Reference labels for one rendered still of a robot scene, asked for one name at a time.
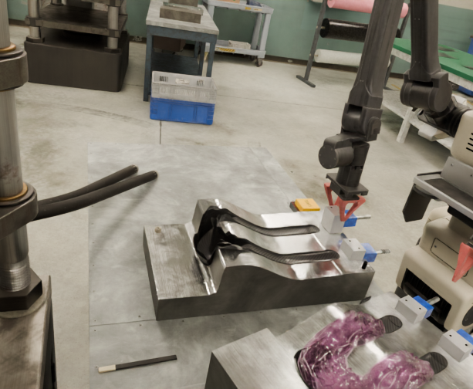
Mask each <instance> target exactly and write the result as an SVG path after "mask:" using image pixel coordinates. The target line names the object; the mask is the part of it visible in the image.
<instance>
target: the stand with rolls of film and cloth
mask: <svg viewBox="0 0 473 389"><path fill-rule="evenodd" d="M373 2H374V0H323V2H322V5H321V9H320V13H319V18H318V22H317V25H316V31H315V35H314V38H313V44H312V48H311V51H310V54H309V60H308V63H307V67H306V73H305V76H304V78H303V77H302V76H300V75H296V78H297V79H299V80H301V81H303V82H304V83H305V84H307V85H308V86H310V87H312V88H316V85H315V84H313V83H311V82H310V81H308V79H309V74H310V70H311V67H312V64H313V58H314V59H315V61H316V62H318V63H334V64H342V65H351V66H358V65H359V64H360V58H361V55H362V53H354V52H340V51H332V50H325V49H317V50H316V45H317V42H318V38H319V34H320V36H321V37H322V38H326V39H338V40H346V41H352V42H365V38H366V34H367V29H368V25H369V24H366V23H360V22H349V21H343V20H338V19H328V18H325V19H323V17H324V14H325V11H326V4H328V6H329V7H330V8H339V9H345V10H350V11H355V12H365V13H370V14H371V12H372V8H373ZM409 16H410V3H408V5H407V4H405V3H404V5H403V8H402V12H401V15H400V17H401V18H404V19H403V21H402V24H401V27H400V29H398V28H397V33H396V36H395V38H400V39H402V36H403V34H404V30H405V27H406V24H407V21H408V19H409ZM395 57H396V56H394V55H391V58H390V61H389V64H388V67H387V72H386V76H385V80H384V85H383V89H384V90H392V89H391V88H389V87H387V86H386V85H387V81H388V78H389V75H390V71H391V69H392V66H393V64H394V60H395ZM394 91H395V90H394Z"/></svg>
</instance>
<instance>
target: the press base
mask: <svg viewBox="0 0 473 389"><path fill-rule="evenodd" d="M43 389H57V376H56V352H55V339H54V326H53V313H52V298H51V306H50V315H49V332H48V340H47V348H46V365H45V373H44V382H43Z"/></svg>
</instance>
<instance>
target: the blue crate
mask: <svg viewBox="0 0 473 389"><path fill-rule="evenodd" d="M214 111H215V103H201V102H194V101H186V100H172V99H164V98H156V97H152V96H151V94H150V119H152V120H166V121H174V122H183V123H199V124H207V125H211V124H213V116H214Z"/></svg>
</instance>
